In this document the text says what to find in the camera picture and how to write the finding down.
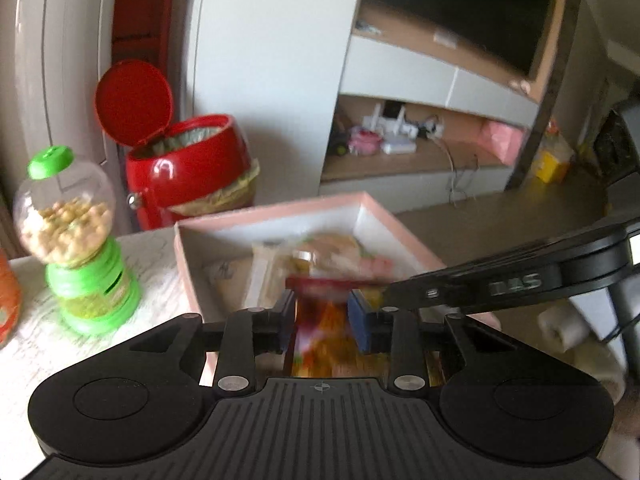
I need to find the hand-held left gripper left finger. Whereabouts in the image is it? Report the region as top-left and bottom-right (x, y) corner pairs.
(127, 290), (297, 394)

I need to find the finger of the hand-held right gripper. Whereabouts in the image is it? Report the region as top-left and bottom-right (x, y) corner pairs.
(384, 249), (567, 315)

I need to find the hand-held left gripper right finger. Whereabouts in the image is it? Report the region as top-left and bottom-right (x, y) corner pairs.
(349, 291), (519, 393)

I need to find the red snack packet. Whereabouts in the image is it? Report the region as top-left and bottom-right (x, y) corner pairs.
(284, 275), (397, 379)

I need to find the rice cracker packet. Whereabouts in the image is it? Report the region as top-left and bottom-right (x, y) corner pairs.
(250, 231), (397, 283)

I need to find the pink cardboard box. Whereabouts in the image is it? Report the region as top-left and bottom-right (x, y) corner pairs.
(173, 190), (497, 387)

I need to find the white paper roll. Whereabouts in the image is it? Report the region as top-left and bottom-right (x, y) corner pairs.
(536, 304), (594, 352)

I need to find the yellow bag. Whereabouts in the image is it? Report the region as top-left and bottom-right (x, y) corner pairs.
(531, 119), (574, 184)

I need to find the dark appliance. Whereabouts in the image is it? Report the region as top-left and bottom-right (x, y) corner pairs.
(599, 97), (640, 183)

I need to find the white lace tablecloth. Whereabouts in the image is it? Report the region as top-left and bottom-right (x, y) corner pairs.
(0, 231), (222, 463)

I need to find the white flat box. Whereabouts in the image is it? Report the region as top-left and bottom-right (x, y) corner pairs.
(380, 139), (417, 156)

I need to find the red trash bin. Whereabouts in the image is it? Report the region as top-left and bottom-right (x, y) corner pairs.
(94, 59), (262, 234)

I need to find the dark toy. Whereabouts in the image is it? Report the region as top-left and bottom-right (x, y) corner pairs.
(334, 112), (352, 157)

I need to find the white router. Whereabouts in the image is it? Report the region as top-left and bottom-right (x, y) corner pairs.
(362, 102), (419, 139)

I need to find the green candy dispenser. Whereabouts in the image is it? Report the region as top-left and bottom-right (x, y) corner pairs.
(13, 145), (142, 337)

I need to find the black television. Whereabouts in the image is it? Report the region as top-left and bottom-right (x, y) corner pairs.
(360, 0), (560, 77)

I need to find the orange snack bag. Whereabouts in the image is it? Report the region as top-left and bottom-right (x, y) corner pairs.
(0, 249), (22, 347)

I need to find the white standing air conditioner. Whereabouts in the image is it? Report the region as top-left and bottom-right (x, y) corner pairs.
(14, 0), (123, 221)

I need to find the red panel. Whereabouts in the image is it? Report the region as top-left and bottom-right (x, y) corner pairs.
(110, 0), (179, 67)

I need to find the white cable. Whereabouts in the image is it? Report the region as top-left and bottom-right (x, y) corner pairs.
(444, 136), (482, 207)

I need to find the white wall cabinet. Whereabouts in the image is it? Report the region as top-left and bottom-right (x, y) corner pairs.
(192, 0), (587, 213)

